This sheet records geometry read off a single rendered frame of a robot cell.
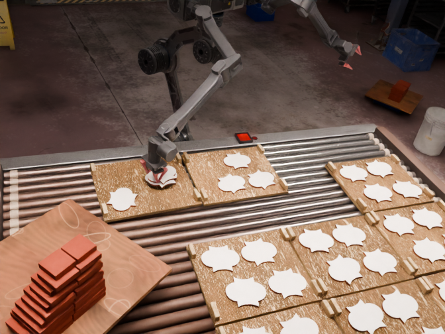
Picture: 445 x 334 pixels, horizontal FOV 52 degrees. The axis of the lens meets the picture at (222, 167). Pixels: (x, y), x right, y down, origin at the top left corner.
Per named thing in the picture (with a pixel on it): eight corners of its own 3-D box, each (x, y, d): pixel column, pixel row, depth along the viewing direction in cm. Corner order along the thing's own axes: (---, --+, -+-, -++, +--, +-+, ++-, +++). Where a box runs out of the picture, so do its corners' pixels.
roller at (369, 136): (5, 177, 198) (3, 168, 195) (371, 138, 264) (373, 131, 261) (5, 184, 194) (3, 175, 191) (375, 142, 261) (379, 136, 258)
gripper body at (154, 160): (153, 154, 196) (153, 140, 192) (167, 167, 191) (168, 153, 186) (140, 159, 192) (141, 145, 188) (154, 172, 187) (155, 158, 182)
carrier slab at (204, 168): (181, 157, 218) (181, 154, 217) (257, 148, 233) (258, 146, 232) (203, 207, 194) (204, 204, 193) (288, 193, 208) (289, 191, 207)
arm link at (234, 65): (248, 74, 204) (246, 57, 196) (221, 86, 203) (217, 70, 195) (211, 19, 229) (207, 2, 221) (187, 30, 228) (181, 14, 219)
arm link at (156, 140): (155, 132, 187) (145, 136, 183) (167, 139, 183) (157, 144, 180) (155, 145, 191) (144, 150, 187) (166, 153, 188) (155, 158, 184)
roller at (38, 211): (4, 217, 180) (2, 208, 177) (396, 164, 247) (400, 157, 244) (4, 226, 177) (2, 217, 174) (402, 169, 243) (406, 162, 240)
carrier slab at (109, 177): (89, 168, 203) (89, 166, 202) (177, 156, 218) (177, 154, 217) (104, 223, 179) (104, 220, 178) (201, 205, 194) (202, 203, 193)
